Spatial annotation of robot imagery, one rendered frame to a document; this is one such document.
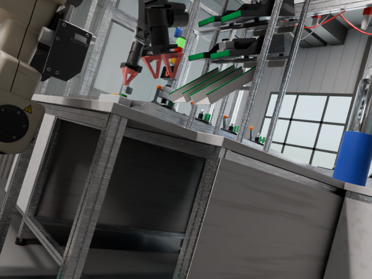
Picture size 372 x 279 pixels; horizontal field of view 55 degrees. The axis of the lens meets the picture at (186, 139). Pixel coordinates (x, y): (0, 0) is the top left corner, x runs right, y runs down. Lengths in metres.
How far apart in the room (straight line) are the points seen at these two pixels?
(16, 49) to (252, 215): 0.86
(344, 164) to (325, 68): 3.79
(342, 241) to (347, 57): 4.15
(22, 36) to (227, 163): 0.68
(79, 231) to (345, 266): 1.03
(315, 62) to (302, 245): 4.52
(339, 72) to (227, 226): 4.53
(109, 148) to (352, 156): 1.28
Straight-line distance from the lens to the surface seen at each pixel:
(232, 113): 2.95
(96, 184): 0.99
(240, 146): 1.08
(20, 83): 1.08
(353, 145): 1.92
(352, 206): 1.59
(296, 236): 1.42
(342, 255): 1.60
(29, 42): 1.14
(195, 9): 2.16
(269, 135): 1.52
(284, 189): 1.29
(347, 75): 5.40
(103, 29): 2.82
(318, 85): 5.57
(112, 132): 0.98
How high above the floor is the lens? 0.77
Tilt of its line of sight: 3 degrees up
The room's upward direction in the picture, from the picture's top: 16 degrees clockwise
